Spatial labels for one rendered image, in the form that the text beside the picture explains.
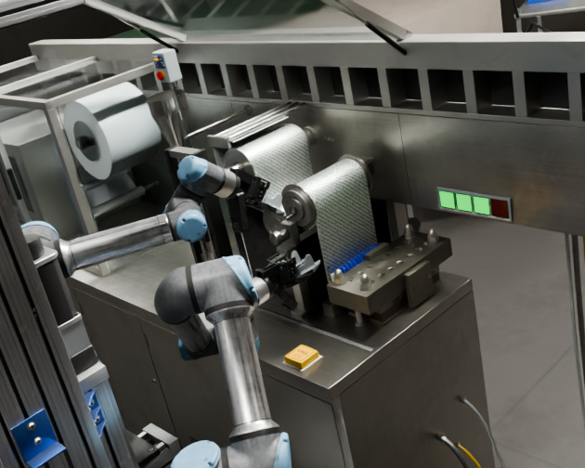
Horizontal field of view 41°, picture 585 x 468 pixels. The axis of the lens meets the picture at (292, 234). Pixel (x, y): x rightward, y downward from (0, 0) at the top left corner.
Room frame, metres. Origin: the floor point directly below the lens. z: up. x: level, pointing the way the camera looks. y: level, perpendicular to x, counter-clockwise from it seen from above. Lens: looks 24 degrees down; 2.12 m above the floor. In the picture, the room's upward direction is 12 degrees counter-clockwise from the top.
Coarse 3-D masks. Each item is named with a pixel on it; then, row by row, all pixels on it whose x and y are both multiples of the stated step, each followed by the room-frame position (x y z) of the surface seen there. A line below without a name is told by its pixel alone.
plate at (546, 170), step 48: (192, 144) 3.14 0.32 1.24; (336, 144) 2.48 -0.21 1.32; (384, 144) 2.32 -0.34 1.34; (432, 144) 2.17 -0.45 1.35; (480, 144) 2.04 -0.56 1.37; (528, 144) 1.93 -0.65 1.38; (576, 144) 1.82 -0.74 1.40; (384, 192) 2.34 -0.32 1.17; (432, 192) 2.19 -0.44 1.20; (480, 192) 2.06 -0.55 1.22; (528, 192) 1.94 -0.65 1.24; (576, 192) 1.83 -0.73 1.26
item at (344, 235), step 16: (352, 208) 2.23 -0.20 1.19; (368, 208) 2.27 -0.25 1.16; (320, 224) 2.14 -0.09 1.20; (336, 224) 2.18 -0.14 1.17; (352, 224) 2.22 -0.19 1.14; (368, 224) 2.26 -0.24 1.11; (320, 240) 2.13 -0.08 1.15; (336, 240) 2.17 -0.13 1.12; (352, 240) 2.21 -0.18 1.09; (368, 240) 2.26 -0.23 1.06; (336, 256) 2.17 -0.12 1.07; (352, 256) 2.21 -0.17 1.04
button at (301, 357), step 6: (300, 348) 1.93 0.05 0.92; (306, 348) 1.93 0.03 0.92; (288, 354) 1.92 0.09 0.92; (294, 354) 1.91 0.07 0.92; (300, 354) 1.90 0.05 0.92; (306, 354) 1.90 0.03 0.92; (312, 354) 1.89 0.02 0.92; (288, 360) 1.90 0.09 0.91; (294, 360) 1.88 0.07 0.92; (300, 360) 1.87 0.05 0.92; (306, 360) 1.87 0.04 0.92; (312, 360) 1.88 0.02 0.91; (294, 366) 1.88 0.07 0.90; (300, 366) 1.86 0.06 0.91; (306, 366) 1.87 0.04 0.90
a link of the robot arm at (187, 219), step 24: (168, 216) 1.83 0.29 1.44; (192, 216) 1.80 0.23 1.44; (72, 240) 1.80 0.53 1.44; (96, 240) 1.79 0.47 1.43; (120, 240) 1.79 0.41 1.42; (144, 240) 1.80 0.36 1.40; (168, 240) 1.81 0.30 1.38; (192, 240) 1.80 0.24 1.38; (72, 264) 1.77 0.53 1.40; (96, 264) 1.79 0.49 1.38
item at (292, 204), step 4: (288, 200) 2.18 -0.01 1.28; (292, 200) 2.16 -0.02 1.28; (296, 200) 2.16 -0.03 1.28; (288, 204) 2.18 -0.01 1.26; (292, 204) 2.16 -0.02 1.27; (296, 204) 2.15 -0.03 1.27; (300, 204) 2.15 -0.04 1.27; (288, 208) 2.18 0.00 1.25; (292, 208) 2.17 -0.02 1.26; (296, 208) 2.15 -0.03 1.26; (300, 208) 2.14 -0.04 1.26; (304, 208) 2.15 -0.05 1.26; (288, 212) 2.19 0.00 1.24; (292, 212) 2.17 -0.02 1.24; (296, 212) 2.16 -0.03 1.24; (300, 212) 2.14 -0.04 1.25; (304, 212) 2.14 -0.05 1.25; (296, 216) 2.16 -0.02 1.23; (300, 216) 2.15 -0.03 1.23; (304, 216) 2.15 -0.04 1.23; (296, 220) 2.16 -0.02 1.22; (300, 220) 2.15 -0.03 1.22
